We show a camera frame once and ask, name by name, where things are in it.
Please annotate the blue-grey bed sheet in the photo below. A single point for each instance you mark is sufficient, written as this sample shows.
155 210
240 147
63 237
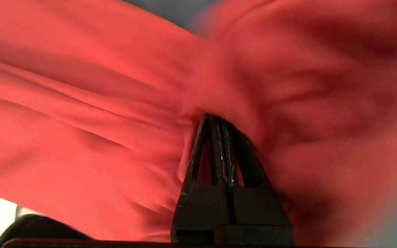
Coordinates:
171 10

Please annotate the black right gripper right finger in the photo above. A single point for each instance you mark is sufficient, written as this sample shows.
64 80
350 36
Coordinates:
257 206

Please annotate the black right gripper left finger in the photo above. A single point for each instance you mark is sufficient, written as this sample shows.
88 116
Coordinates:
202 206

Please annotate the red printed t-shirt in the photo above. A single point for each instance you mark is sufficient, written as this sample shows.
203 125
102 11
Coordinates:
115 103

